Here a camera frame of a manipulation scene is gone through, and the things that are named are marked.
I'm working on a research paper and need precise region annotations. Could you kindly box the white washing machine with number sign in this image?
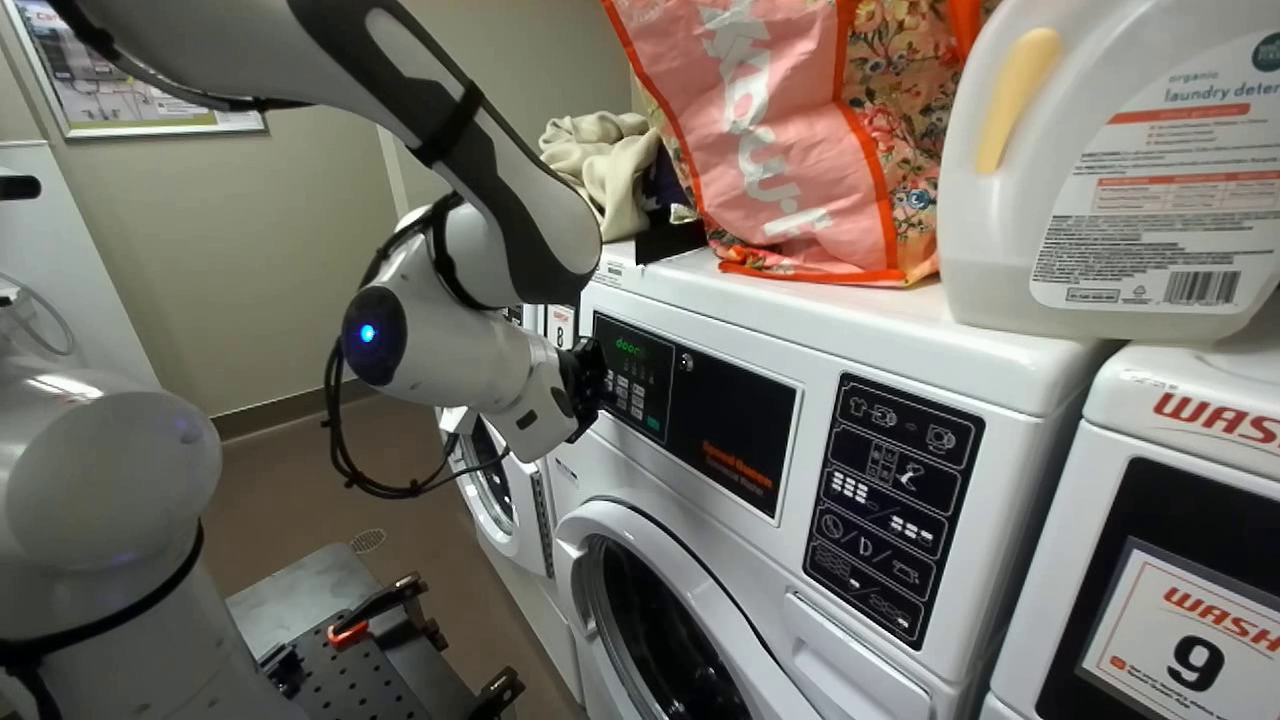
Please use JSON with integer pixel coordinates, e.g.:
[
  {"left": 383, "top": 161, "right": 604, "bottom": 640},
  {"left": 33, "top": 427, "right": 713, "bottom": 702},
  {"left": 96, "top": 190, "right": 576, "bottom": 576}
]
[{"left": 980, "top": 334, "right": 1280, "bottom": 720}]

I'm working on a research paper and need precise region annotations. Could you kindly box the white number nine sign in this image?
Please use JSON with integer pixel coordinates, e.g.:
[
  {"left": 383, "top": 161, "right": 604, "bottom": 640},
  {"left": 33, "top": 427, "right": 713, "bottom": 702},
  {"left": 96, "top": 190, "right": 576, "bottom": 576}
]
[{"left": 1075, "top": 537, "right": 1280, "bottom": 720}]

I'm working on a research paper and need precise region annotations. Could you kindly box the black cloth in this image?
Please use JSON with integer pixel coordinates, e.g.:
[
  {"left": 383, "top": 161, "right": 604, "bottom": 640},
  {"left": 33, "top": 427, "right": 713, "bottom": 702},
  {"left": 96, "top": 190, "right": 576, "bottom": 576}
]
[{"left": 633, "top": 130, "right": 713, "bottom": 268}]

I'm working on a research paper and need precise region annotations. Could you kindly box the white appliance with black handle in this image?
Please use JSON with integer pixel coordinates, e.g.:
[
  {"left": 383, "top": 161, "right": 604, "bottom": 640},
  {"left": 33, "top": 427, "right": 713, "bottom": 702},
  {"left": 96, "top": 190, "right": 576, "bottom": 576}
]
[{"left": 0, "top": 134, "right": 167, "bottom": 404}]

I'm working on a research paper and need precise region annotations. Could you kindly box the white detergent drawer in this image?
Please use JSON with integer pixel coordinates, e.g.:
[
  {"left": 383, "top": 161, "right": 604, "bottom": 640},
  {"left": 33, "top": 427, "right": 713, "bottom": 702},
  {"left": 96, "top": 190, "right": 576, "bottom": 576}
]
[{"left": 775, "top": 593, "right": 967, "bottom": 720}]

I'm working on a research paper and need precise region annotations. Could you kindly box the pink floral tote bag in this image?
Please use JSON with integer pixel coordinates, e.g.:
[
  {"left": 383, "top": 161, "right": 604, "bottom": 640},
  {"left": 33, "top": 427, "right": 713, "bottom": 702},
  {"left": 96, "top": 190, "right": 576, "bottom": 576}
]
[{"left": 600, "top": 0, "right": 993, "bottom": 291}]

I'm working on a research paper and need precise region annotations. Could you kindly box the white laundry detergent jug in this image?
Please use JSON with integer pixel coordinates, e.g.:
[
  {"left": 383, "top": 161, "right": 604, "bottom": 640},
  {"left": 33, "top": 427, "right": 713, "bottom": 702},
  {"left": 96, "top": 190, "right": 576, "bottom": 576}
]
[{"left": 936, "top": 0, "right": 1280, "bottom": 348}]

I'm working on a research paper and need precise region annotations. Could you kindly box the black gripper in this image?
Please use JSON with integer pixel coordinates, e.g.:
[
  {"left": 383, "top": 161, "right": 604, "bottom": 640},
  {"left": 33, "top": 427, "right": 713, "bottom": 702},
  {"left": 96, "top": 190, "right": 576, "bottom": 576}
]
[{"left": 554, "top": 334, "right": 616, "bottom": 439}]

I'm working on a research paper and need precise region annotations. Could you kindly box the round glass washer door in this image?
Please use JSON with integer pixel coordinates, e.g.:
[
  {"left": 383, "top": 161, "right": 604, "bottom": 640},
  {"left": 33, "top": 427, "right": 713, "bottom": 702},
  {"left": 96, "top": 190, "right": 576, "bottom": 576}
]
[
  {"left": 444, "top": 407, "right": 559, "bottom": 578},
  {"left": 550, "top": 497, "right": 818, "bottom": 720}
]

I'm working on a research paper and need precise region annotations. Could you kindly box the beige crumpled cloth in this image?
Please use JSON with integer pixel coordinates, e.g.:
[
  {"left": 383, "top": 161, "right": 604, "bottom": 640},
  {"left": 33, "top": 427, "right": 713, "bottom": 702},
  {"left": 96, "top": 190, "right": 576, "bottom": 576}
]
[{"left": 537, "top": 108, "right": 667, "bottom": 246}]

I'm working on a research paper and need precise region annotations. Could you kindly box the black clamp with orange handle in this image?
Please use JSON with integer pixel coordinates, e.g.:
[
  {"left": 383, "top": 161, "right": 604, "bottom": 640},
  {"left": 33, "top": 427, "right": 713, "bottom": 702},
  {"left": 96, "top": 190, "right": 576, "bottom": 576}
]
[{"left": 314, "top": 572, "right": 433, "bottom": 660}]

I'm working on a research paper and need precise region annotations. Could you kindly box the white button pad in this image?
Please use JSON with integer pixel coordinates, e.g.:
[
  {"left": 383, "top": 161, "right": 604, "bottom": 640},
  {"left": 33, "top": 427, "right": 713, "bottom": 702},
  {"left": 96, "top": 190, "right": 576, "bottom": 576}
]
[{"left": 604, "top": 363, "right": 660, "bottom": 439}]

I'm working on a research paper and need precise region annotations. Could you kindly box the framed wall poster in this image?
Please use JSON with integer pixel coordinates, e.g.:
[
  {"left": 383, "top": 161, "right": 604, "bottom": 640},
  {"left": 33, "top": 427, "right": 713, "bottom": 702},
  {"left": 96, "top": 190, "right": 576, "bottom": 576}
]
[{"left": 2, "top": 0, "right": 271, "bottom": 144}]

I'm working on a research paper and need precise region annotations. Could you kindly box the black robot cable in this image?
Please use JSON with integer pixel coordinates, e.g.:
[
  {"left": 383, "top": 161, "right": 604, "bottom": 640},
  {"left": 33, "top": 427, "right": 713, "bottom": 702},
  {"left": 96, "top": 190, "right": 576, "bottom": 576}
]
[{"left": 318, "top": 333, "right": 473, "bottom": 503}]

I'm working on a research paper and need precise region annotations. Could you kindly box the white washing machine with button pad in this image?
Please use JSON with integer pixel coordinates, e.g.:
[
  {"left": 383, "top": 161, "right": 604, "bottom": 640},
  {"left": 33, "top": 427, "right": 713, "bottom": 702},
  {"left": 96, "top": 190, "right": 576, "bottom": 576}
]
[{"left": 537, "top": 236, "right": 1116, "bottom": 720}]

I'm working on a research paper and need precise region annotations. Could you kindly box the black washer control panel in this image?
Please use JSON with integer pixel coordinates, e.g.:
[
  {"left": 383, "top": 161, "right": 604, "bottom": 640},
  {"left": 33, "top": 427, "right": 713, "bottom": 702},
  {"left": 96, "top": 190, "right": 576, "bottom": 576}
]
[{"left": 588, "top": 307, "right": 805, "bottom": 524}]

